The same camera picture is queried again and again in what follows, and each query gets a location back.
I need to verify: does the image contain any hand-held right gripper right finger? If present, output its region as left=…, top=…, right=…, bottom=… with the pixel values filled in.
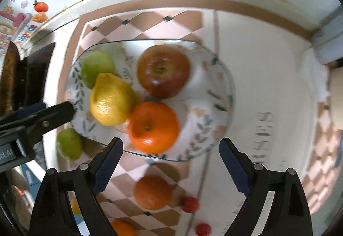
left=218, top=137, right=314, bottom=236

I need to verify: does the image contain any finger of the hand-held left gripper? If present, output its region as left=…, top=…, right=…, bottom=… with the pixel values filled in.
left=23, top=101, right=76, bottom=142
left=0, top=103, right=47, bottom=129

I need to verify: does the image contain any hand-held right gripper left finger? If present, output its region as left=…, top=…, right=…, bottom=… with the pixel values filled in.
left=28, top=137, right=124, bottom=236

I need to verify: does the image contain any green apple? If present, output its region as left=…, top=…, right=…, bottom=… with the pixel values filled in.
left=57, top=129, right=83, bottom=160
left=81, top=51, right=116, bottom=89

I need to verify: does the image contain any orange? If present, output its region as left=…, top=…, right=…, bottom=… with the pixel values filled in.
left=110, top=220, right=137, bottom=236
left=134, top=175, right=172, bottom=210
left=128, top=101, right=180, bottom=154

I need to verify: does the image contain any red cherry tomato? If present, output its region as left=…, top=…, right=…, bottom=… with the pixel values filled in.
left=195, top=222, right=212, bottom=236
left=182, top=197, right=199, bottom=213

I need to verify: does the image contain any glass plate with leaf print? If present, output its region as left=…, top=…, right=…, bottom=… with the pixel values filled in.
left=65, top=39, right=236, bottom=163

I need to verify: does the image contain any yellow lemon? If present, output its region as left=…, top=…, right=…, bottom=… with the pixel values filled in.
left=89, top=73, right=136, bottom=126

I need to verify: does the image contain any checkered counter mat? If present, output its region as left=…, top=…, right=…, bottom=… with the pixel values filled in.
left=63, top=0, right=343, bottom=236

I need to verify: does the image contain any red apple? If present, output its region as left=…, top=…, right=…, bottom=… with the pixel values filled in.
left=137, top=45, right=191, bottom=99

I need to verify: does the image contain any white paper towel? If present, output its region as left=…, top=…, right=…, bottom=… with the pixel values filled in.
left=301, top=48, right=330, bottom=102

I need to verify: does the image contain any colourful cartoon wall sticker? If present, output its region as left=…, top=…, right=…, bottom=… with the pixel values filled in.
left=0, top=7, right=36, bottom=51

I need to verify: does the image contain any gold ingot wall sticker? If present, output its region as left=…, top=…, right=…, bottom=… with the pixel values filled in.
left=31, top=11, right=49, bottom=23

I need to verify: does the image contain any persimmon wall sticker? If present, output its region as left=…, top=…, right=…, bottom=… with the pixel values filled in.
left=33, top=0, right=49, bottom=13

